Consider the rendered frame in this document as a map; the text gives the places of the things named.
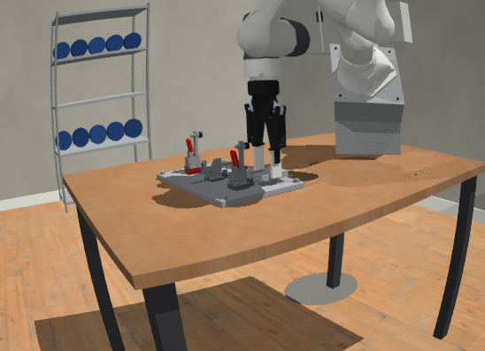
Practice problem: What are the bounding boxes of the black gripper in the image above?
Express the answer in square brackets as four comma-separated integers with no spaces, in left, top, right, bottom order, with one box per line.
[244,80,287,179]

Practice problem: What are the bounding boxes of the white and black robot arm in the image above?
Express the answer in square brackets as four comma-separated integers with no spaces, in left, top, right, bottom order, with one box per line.
[237,0,396,97]

